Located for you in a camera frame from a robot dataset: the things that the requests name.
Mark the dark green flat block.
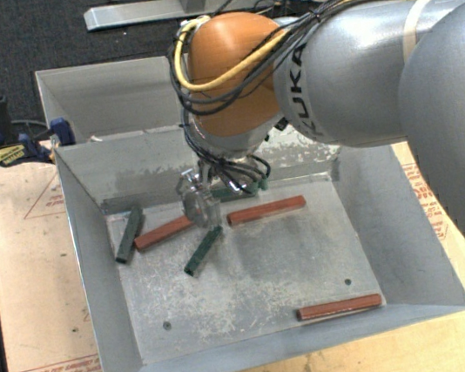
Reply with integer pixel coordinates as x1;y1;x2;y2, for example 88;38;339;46
105;203;153;267
209;179;271;205
177;224;232;280

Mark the red-brown flat block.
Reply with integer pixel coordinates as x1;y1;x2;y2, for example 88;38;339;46
224;193;310;228
131;213;199;254
295;292;384;322

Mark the grey metal bin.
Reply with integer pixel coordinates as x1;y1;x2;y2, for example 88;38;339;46
34;6;465;372

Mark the brown cardboard board, red print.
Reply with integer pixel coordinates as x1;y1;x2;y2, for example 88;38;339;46
0;71;465;372

